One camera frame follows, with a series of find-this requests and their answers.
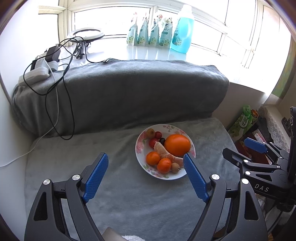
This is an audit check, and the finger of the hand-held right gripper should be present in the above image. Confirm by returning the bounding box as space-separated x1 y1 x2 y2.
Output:
222 148 281 183
244 137 288 163

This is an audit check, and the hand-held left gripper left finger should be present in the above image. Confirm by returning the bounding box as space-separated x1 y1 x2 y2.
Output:
24 152 109 241

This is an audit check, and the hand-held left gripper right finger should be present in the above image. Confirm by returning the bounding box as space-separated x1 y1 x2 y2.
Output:
183 153 269 241

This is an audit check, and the small tangerine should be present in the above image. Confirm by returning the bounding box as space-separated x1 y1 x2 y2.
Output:
146 151 161 166
157 158 172 174

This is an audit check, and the large orange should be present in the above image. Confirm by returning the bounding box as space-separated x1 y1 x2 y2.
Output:
164 134 191 157

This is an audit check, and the peeled pomelo segment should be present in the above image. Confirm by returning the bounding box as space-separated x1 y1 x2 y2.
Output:
154 142 184 168

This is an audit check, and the white floral plate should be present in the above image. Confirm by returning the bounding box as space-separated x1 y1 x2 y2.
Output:
135 124 196 180

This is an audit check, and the green package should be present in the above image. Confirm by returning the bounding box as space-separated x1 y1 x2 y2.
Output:
228 105 252 142

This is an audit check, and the white lace cloth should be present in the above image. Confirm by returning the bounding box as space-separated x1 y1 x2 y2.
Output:
264 107 290 151

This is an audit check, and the light grey blanket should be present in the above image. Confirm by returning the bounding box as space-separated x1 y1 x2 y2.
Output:
24 117 243 241

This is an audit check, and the beige cloth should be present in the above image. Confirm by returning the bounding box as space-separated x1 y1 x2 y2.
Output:
102 228 123 241

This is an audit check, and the white board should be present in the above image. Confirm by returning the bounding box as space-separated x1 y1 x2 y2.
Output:
0 76 35 232

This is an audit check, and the dark grey blanket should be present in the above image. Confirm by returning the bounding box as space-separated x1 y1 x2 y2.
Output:
11 58 230 137

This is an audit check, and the white power strip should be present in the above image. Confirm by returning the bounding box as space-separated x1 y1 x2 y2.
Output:
18 67 50 85

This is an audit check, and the white charger plug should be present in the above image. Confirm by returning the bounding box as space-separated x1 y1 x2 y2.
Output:
35 59 59 71

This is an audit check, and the black power adapter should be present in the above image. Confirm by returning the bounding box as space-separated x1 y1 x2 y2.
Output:
46 46 61 62

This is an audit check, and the blue detergent bottle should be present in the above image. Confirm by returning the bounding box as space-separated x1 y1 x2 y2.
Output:
170 5 195 54

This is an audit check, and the white cable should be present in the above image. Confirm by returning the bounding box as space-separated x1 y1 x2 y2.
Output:
0 68 59 167

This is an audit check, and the thin black ring light cable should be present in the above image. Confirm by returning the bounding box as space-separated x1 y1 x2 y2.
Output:
76 43 109 63

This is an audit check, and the white window frame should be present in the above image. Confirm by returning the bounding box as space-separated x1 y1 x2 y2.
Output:
38 0 266 70

